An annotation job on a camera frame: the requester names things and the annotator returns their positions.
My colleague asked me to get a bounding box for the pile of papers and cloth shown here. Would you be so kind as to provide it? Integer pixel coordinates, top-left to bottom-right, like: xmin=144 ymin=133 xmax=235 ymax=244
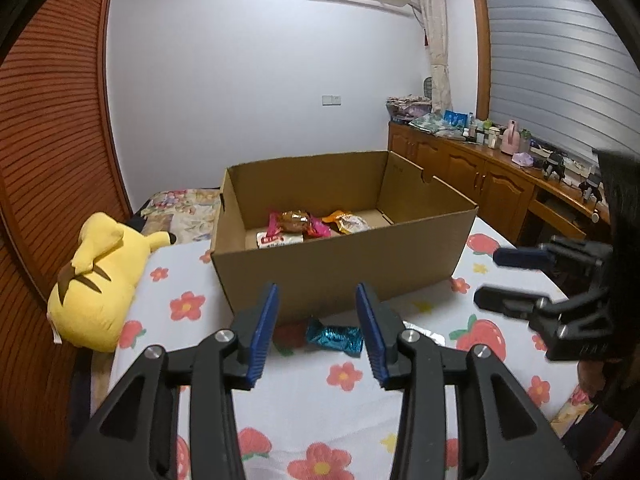
xmin=386 ymin=94 xmax=433 ymax=123

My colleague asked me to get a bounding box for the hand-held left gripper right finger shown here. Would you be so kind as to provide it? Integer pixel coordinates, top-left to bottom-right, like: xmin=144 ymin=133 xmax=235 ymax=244
xmin=354 ymin=282 xmax=583 ymax=480

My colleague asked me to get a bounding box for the grey window blind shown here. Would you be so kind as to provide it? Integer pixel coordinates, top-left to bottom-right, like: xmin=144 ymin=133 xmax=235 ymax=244
xmin=482 ymin=0 xmax=640 ymax=161

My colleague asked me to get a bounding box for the bread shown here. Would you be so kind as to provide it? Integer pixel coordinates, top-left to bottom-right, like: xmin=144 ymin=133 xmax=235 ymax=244
xmin=267 ymin=209 xmax=313 ymax=236

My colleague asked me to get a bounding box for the black device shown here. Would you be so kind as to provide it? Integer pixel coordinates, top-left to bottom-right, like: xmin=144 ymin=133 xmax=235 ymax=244
xmin=537 ymin=149 xmax=568 ymax=178
xmin=577 ymin=172 xmax=603 ymax=203

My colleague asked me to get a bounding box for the pink bottle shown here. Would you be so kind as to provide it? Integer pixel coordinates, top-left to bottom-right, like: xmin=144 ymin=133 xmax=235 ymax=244
xmin=500 ymin=120 xmax=522 ymax=157

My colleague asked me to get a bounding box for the floral pillow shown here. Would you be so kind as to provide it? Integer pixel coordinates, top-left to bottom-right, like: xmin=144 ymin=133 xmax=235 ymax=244
xmin=132 ymin=187 xmax=223 ymax=246

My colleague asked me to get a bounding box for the yellow plush toy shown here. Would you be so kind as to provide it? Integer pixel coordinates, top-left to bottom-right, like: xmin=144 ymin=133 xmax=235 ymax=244
xmin=47 ymin=212 xmax=178 ymax=353

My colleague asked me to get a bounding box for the pink snack packet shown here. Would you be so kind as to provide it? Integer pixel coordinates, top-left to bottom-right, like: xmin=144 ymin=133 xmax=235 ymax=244
xmin=305 ymin=215 xmax=332 ymax=238

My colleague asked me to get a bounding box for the white bar packet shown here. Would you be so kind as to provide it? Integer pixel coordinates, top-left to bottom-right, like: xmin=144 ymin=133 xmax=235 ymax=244
xmin=256 ymin=230 xmax=305 ymax=251

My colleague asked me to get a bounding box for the wooden window frame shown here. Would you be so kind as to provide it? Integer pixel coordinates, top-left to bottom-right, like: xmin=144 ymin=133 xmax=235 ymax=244
xmin=469 ymin=0 xmax=493 ymax=121

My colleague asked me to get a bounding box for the blue foil candy wrapper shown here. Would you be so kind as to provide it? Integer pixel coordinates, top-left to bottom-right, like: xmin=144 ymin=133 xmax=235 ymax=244
xmin=305 ymin=319 xmax=365 ymax=358

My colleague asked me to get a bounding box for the wooden louvered wardrobe door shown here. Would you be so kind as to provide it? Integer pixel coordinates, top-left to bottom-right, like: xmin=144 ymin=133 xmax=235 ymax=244
xmin=0 ymin=0 xmax=133 ymax=461

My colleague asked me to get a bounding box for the wooden cabinet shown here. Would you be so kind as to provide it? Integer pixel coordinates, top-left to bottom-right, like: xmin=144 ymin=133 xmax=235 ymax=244
xmin=387 ymin=120 xmax=613 ymax=256

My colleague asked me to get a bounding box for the floral strawberry blanket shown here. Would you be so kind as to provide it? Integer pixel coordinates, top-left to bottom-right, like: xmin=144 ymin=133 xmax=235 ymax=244
xmin=90 ymin=217 xmax=593 ymax=480

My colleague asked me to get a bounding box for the brown cardboard box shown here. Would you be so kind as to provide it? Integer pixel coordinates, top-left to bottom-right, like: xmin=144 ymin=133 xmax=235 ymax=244
xmin=210 ymin=150 xmax=480 ymax=328

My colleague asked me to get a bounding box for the silver packet with orange print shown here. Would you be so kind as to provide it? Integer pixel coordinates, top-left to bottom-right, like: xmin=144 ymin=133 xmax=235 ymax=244
xmin=337 ymin=214 xmax=373 ymax=235

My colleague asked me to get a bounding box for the beige curtain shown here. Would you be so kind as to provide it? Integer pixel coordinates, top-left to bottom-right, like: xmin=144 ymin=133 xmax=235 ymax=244
xmin=414 ymin=0 xmax=453 ymax=113

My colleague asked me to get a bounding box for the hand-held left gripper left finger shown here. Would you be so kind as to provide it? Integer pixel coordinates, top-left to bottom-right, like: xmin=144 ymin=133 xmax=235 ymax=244
xmin=67 ymin=282 xmax=280 ymax=480

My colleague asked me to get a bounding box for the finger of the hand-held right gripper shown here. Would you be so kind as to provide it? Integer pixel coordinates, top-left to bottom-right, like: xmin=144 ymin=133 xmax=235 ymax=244
xmin=472 ymin=280 xmax=613 ymax=342
xmin=492 ymin=236 xmax=608 ymax=273

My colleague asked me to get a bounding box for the teal printed bag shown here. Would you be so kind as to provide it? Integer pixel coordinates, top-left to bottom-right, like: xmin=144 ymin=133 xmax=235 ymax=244
xmin=410 ymin=112 xmax=453 ymax=133

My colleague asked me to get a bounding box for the orange snack packet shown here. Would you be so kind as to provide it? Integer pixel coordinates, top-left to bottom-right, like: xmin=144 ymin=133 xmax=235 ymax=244
xmin=321 ymin=209 xmax=351 ymax=233

